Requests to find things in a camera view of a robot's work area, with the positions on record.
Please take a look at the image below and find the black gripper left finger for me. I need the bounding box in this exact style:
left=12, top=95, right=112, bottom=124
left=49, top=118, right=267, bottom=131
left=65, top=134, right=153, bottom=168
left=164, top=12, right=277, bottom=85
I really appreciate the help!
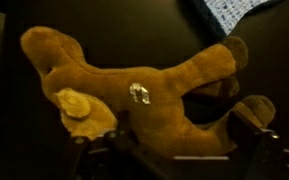
left=62, top=131, right=123, bottom=180

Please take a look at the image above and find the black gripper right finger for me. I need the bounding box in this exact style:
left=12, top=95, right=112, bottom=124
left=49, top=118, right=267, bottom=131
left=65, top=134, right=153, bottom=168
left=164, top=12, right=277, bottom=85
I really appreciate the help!
left=228, top=111, right=282, bottom=180

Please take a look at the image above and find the brown moose plushie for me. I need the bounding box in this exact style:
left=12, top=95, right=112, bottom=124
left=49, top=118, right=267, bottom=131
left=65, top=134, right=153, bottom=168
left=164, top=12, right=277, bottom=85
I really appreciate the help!
left=19, top=25, right=277, bottom=160

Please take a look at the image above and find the blue sponge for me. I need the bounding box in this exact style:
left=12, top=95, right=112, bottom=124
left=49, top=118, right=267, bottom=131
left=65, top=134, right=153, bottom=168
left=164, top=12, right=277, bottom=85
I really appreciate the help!
left=191, top=0, right=278, bottom=37

